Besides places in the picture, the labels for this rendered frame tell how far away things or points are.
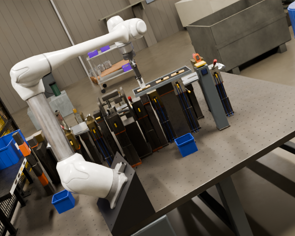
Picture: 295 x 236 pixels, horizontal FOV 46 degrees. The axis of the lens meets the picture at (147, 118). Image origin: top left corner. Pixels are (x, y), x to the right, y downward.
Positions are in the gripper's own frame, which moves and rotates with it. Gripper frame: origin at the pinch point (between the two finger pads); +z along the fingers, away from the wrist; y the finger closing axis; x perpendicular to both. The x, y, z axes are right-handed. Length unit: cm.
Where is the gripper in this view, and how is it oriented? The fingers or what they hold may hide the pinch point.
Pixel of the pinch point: (141, 82)
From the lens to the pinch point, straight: 212.3
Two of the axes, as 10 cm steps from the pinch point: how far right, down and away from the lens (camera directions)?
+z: 3.9, 8.6, 3.4
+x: -9.0, 4.2, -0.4
